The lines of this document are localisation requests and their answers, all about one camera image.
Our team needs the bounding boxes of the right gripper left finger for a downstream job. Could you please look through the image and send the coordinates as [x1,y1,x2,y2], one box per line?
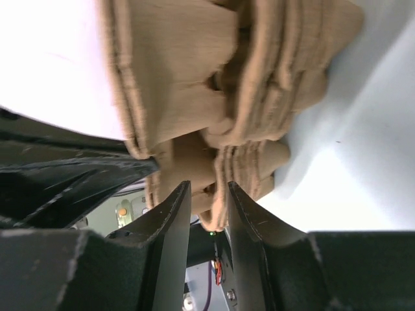
[1,181,191,310]

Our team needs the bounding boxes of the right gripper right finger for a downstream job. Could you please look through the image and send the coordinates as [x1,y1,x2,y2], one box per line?
[227,182,414,310]

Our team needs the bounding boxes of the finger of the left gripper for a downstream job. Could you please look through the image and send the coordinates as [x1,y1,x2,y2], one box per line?
[1,132,158,229]

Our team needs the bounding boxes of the brown pulp cup carrier stack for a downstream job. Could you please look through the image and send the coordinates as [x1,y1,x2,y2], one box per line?
[95,1,364,231]

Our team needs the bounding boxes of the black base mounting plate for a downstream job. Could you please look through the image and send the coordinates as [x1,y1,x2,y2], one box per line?
[182,224,237,310]

